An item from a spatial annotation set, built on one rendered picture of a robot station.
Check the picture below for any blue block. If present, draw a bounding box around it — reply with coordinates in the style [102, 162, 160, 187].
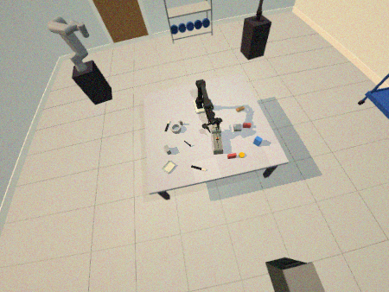
[254, 136, 262, 146]

